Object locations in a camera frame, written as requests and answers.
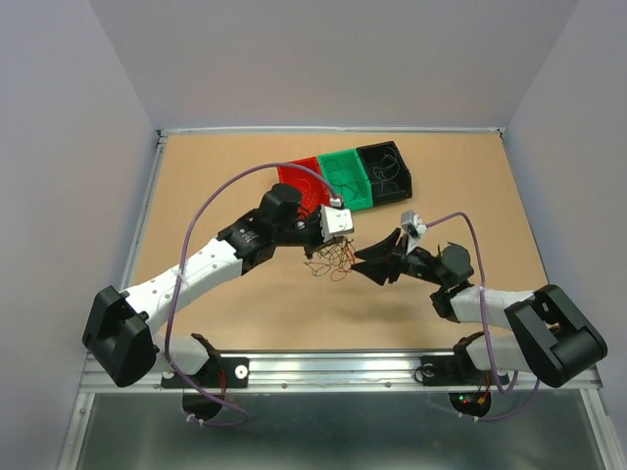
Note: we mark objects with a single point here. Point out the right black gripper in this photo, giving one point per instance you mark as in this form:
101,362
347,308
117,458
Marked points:
381,255

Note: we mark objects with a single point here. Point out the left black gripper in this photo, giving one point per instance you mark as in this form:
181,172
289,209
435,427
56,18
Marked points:
318,241

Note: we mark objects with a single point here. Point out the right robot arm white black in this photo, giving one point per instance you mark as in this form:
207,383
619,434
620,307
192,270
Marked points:
546,333

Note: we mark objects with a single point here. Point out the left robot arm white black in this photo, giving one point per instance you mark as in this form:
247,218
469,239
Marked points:
122,325

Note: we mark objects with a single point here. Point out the red plastic bin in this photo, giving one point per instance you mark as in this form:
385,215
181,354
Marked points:
314,192

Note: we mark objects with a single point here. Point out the green plastic bin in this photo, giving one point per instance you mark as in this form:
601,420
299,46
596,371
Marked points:
345,171

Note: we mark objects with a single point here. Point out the black plastic bin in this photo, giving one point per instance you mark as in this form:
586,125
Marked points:
388,174

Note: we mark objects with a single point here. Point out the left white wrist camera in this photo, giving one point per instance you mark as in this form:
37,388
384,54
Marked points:
335,223

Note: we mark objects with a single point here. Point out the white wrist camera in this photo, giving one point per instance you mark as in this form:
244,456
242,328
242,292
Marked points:
414,230
335,223

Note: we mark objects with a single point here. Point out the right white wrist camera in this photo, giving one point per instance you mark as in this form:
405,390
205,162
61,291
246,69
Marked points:
414,230

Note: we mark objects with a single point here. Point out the aluminium mounting rail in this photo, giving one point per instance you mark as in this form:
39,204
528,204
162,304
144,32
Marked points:
385,371

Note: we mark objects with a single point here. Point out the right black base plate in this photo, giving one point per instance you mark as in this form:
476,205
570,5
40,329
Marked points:
449,370

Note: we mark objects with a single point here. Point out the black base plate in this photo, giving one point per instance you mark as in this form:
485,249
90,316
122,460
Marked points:
231,371
449,370

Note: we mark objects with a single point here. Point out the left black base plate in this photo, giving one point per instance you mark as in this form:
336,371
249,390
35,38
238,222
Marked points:
231,371

